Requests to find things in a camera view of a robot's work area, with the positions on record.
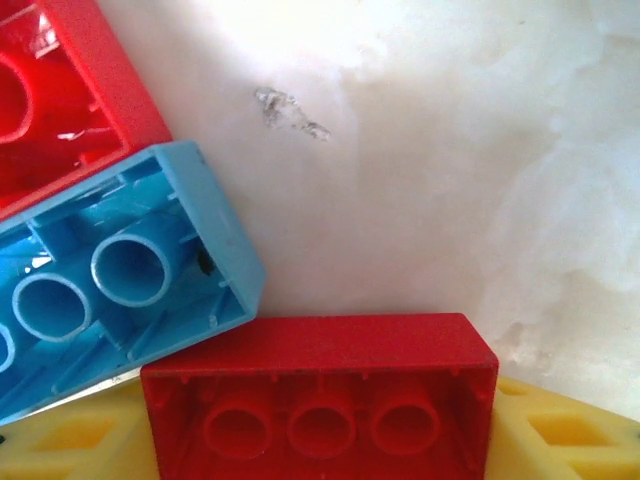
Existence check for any blue lego brick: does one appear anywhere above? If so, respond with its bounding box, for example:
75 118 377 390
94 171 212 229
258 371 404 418
0 140 266 427

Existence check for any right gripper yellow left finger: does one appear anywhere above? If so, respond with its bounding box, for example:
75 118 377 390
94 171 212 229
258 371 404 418
0 382 161 480

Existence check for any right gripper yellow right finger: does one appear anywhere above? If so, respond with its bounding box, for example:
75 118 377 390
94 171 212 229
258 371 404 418
482 375 640 480

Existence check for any red lego brick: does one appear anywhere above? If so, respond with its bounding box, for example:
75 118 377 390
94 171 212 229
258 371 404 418
140 313 501 480
0 0 174 224

